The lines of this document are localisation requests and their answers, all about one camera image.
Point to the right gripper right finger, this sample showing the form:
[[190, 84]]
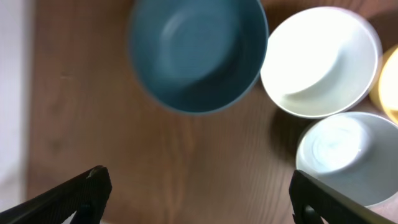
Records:
[[347, 197]]

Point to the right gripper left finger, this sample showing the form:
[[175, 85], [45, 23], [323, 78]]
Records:
[[83, 198]]

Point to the light grey-blue bowl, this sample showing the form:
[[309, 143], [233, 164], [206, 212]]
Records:
[[354, 153]]

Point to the yellow bowl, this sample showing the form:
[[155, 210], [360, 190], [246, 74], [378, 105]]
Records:
[[384, 92]]

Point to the white bowl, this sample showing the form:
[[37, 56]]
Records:
[[321, 61]]

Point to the dark blue bowl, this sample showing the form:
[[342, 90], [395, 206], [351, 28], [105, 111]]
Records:
[[197, 56]]

